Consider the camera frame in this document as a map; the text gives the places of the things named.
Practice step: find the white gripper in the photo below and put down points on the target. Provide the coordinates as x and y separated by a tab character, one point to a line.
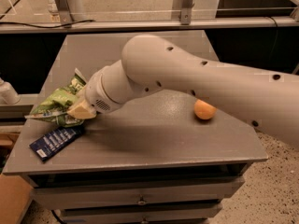
95	92

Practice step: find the green jalapeno chip bag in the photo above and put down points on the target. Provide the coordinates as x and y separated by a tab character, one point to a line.
54	108

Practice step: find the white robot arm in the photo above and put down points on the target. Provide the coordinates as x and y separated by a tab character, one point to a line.
266	100

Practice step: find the blue rxbar blueberry wrapper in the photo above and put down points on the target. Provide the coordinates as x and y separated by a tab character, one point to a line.
53	142

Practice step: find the white pipe at left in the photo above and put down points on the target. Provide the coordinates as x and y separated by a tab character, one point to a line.
8	93

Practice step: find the upper grey drawer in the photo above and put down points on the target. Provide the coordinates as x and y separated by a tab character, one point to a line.
140	193

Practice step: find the grey drawer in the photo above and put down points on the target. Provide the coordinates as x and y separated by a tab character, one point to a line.
140	193
146	214

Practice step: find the grey drawer cabinet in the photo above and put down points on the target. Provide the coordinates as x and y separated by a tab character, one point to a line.
156	138

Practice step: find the brown cardboard box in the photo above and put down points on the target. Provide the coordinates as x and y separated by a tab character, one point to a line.
14	199

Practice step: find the orange fruit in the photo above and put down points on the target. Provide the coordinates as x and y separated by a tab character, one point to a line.
204	110

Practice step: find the lower grey drawer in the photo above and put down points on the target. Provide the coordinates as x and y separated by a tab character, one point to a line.
146	214

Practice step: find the left metal bracket post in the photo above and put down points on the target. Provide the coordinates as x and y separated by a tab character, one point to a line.
64	12

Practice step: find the metal bracket post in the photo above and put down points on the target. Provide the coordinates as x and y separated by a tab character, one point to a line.
182	11
64	12

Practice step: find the right metal bracket post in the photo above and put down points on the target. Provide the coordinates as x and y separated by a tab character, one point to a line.
182	11

